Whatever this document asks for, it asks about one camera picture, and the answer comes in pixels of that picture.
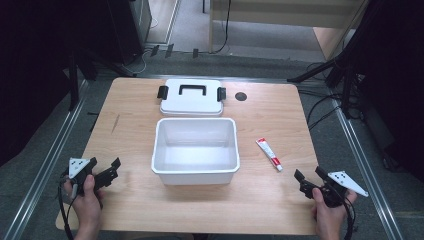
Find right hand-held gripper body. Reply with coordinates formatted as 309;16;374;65
311;170;370;208

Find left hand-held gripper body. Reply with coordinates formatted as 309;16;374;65
66;157;102;198

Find person's right hand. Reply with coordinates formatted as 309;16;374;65
310;187;358;235

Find person's left hand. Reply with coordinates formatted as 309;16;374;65
63;173;105;232

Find white and red tube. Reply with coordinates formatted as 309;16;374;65
255;137;284;173

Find black metal stand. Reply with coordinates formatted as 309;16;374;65
67;46;99;112

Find white plastic storage box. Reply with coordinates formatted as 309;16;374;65
151;117;241;186

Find black tripod stand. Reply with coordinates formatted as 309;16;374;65
286;0;378;120

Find dark curtain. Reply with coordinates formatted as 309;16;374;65
0;0;113;168
346;0;424;184

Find black cabinet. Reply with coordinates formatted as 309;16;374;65
105;0;153;66

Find light wooden furniture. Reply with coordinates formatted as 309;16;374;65
208;0;370;62

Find metal floor rail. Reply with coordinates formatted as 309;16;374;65
328;87;405;240
2;79;90;240

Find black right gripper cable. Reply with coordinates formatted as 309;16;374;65
341;190;357;240

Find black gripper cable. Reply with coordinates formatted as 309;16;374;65
341;190;357;240
57;170;78;240

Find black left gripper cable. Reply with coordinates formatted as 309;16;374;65
57;170;78;240

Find black floor cables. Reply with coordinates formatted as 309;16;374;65
305;61;344;132

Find white lid with black handle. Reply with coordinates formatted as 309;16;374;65
156;78;227;117

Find white floor cable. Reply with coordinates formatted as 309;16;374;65
131;17;160;76

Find black hanging cable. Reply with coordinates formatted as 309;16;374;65
212;0;233;55

